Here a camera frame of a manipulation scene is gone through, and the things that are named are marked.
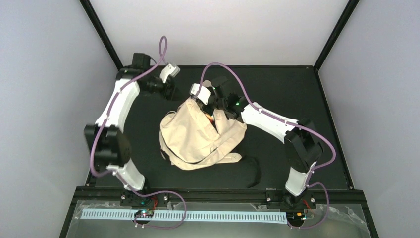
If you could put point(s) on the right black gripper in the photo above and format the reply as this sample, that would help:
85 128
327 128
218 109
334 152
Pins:
208 111

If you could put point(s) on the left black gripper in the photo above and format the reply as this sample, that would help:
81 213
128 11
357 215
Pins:
168 95

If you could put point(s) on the orange pastel highlighter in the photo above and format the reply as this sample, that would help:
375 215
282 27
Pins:
210 118

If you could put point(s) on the beige canvas backpack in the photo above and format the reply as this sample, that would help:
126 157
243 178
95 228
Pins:
190 142

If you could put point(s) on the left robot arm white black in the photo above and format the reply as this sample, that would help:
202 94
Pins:
110 150

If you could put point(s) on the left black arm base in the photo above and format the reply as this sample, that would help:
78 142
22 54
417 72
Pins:
143 207

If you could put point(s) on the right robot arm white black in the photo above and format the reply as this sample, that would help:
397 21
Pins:
302 148

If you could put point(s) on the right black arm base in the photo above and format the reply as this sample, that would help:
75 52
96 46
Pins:
297 208

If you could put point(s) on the black frame post left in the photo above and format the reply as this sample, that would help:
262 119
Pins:
96 23

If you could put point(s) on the black frame post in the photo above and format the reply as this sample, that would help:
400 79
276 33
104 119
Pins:
96 23
338 28

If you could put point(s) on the light blue slotted cable duct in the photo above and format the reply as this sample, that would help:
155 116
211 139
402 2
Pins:
189 216

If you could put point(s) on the black frame post right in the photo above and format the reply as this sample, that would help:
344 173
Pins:
338 28

